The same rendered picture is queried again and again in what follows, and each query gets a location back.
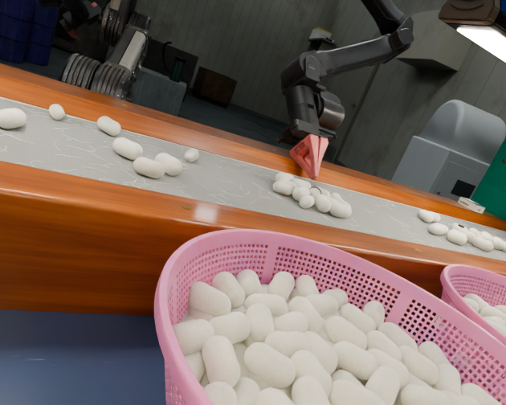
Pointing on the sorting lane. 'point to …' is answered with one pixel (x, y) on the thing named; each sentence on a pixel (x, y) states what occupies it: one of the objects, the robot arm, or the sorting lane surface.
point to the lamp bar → (487, 18)
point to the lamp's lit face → (497, 47)
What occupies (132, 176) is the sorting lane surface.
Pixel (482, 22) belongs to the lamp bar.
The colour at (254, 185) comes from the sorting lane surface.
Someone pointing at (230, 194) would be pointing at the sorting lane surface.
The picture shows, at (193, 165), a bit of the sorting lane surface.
